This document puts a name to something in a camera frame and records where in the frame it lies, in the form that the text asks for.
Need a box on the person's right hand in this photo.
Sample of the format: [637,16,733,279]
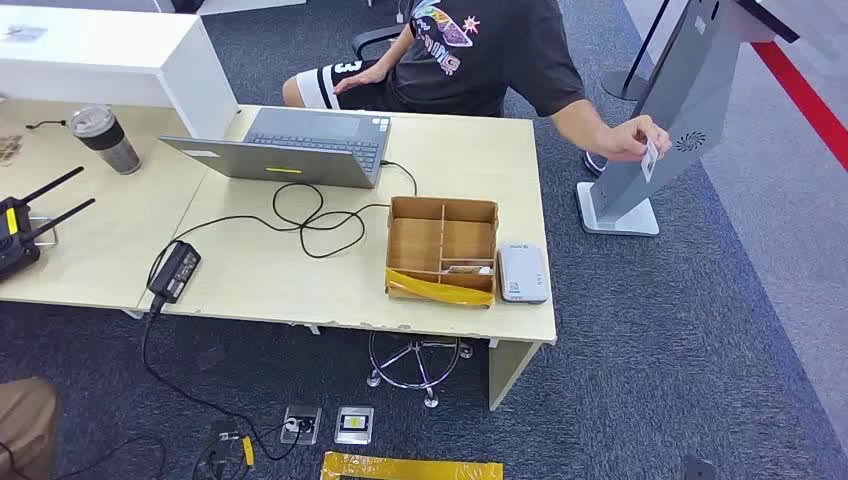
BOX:
[333,64,390,96]

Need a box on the person's left hand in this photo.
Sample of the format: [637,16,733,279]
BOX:
[592,115,672,164]

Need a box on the white ID card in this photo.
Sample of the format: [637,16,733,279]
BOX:
[641,137,660,184]

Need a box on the person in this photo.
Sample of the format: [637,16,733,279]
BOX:
[282,0,672,164]

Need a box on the white card reader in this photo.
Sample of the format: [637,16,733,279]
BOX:
[496,242,551,305]

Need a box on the black office chair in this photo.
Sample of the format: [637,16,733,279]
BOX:
[351,24,405,61]

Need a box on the grey kiosk stand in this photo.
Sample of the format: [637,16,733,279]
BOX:
[574,0,803,238]

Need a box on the grey laptop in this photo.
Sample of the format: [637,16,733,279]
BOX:
[159,107,392,191]

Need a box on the wooden compartment box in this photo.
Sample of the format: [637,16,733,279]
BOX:
[385,195,499,309]

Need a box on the yellow tape on box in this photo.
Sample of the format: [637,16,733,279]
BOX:
[386,268,496,307]

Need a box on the grey tumbler with lid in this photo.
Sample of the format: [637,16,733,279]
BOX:
[68,104,142,176]

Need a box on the white cabinet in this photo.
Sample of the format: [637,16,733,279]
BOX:
[0,5,240,140]

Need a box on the black power adapter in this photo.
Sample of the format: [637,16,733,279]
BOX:
[146,241,203,305]

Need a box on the chrome stool base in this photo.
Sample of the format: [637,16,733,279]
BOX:
[366,331,474,409]

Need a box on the closed floor socket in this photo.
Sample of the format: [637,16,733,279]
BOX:
[333,405,376,445]

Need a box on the open floor socket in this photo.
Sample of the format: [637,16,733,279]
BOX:
[280,405,323,446]

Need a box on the black radio with antennas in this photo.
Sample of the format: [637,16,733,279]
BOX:
[0,166,97,283]

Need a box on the yellow floor tape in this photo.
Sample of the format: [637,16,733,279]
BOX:
[320,451,505,480]

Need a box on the brown cushion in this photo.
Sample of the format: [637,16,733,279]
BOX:
[0,377,60,480]

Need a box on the black stanchion post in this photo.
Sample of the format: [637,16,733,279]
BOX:
[601,0,672,103]

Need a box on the black laptop power cable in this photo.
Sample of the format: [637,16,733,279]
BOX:
[140,158,420,462]

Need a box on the metal bracket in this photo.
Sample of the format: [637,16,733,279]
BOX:
[27,215,60,250]

